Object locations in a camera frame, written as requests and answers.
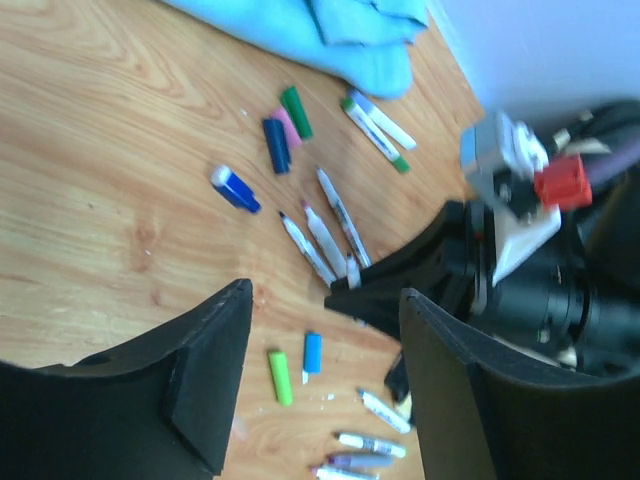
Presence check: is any grey marker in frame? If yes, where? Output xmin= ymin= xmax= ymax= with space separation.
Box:
xmin=327 ymin=452 xmax=394 ymax=469

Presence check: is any lilac cap marker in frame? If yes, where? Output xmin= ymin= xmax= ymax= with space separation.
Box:
xmin=348 ymin=88 xmax=417 ymax=150

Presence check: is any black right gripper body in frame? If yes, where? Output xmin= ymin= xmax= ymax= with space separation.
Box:
xmin=451 ymin=199 xmax=639 ymax=373

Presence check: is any black floral plush blanket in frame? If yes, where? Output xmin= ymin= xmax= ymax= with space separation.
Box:
xmin=545 ymin=100 xmax=639 ymax=263

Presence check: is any light blue folded cloth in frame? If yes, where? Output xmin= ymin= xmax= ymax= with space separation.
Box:
xmin=168 ymin=0 xmax=429 ymax=99

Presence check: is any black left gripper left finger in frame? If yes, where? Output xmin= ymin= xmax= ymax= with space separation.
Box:
xmin=1 ymin=279 xmax=253 ymax=479

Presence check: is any blue pen cap with eraser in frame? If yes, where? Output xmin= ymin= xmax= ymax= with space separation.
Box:
xmin=210 ymin=165 xmax=261 ymax=214

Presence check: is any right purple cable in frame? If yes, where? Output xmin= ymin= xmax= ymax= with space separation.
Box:
xmin=584 ymin=144 xmax=640 ymax=186

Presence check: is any pink cap marker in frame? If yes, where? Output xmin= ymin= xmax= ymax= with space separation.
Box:
xmin=311 ymin=465 xmax=379 ymax=480

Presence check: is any dark blue marker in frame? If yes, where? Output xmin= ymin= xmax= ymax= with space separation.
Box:
xmin=278 ymin=211 xmax=336 ymax=287

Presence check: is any dark green pen cap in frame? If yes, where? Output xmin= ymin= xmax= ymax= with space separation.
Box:
xmin=280 ymin=85 xmax=313 ymax=140

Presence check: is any teal pen cap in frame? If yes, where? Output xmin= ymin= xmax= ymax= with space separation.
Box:
xmin=302 ymin=331 xmax=323 ymax=385

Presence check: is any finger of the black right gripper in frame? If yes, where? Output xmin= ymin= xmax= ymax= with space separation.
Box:
xmin=324 ymin=200 xmax=475 ymax=340

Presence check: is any pink end marker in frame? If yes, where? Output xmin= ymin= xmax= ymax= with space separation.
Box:
xmin=301 ymin=199 xmax=347 ymax=278

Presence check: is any dark green cap marker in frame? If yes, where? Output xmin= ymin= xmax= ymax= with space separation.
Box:
xmin=316 ymin=167 xmax=372 ymax=268

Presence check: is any light green pen cap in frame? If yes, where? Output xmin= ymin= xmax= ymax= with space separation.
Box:
xmin=268 ymin=350 xmax=293 ymax=407

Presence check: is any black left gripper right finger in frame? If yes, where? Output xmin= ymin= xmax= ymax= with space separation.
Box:
xmin=399 ymin=289 xmax=639 ymax=479

